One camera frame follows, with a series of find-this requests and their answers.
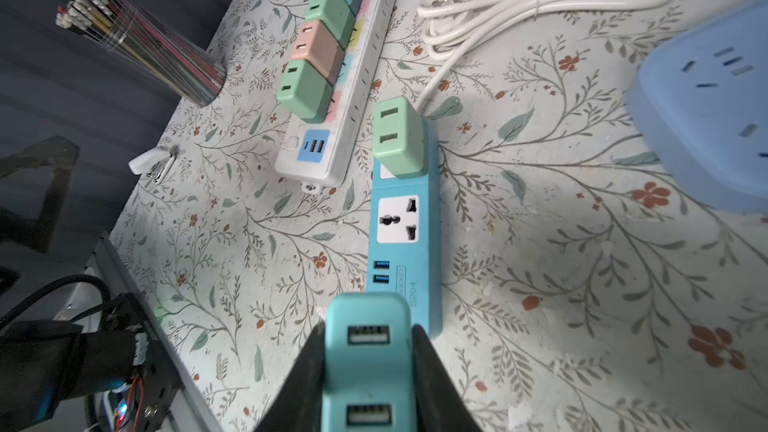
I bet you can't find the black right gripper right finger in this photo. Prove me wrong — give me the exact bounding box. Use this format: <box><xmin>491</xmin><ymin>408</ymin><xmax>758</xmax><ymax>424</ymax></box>
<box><xmin>412</xmin><ymin>325</ymin><xmax>481</xmax><ymax>432</ymax></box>

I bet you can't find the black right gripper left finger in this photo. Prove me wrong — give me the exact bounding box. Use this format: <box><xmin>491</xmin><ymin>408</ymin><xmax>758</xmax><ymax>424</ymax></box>
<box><xmin>254</xmin><ymin>322</ymin><xmax>325</xmax><ymax>432</ymax></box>

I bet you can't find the teal power strip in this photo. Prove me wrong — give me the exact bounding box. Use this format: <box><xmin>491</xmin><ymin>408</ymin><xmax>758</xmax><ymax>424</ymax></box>
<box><xmin>366</xmin><ymin>123</ymin><xmax>443</xmax><ymax>339</ymax></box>

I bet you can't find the white multicolour power strip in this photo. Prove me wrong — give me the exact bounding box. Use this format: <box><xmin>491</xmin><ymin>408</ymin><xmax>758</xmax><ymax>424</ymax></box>
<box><xmin>275</xmin><ymin>0</ymin><xmax>396</xmax><ymax>194</ymax></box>

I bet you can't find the green plug cube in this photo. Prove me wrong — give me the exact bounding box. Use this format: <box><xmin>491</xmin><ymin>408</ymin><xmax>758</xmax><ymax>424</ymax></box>
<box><xmin>276</xmin><ymin>59</ymin><xmax>333</xmax><ymax>123</ymax></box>
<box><xmin>305</xmin><ymin>0</ymin><xmax>355</xmax><ymax>50</ymax></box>
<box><xmin>372</xmin><ymin>96</ymin><xmax>426</xmax><ymax>177</ymax></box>

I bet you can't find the pink plug cube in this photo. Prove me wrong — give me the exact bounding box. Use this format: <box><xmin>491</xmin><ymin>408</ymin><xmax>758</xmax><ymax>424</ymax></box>
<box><xmin>291</xmin><ymin>20</ymin><xmax>344</xmax><ymax>86</ymax></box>

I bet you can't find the blue square power socket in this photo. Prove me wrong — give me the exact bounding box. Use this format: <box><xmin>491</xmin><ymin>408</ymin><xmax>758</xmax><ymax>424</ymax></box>
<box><xmin>626</xmin><ymin>0</ymin><xmax>767</xmax><ymax>213</ymax></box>

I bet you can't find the clear cup of pencils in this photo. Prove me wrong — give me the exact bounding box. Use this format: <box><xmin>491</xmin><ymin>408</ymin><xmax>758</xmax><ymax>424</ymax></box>
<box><xmin>55</xmin><ymin>0</ymin><xmax>226</xmax><ymax>107</ymax></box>

